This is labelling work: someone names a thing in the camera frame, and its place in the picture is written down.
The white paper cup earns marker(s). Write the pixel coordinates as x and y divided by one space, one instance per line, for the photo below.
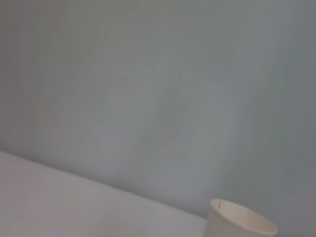
237 222

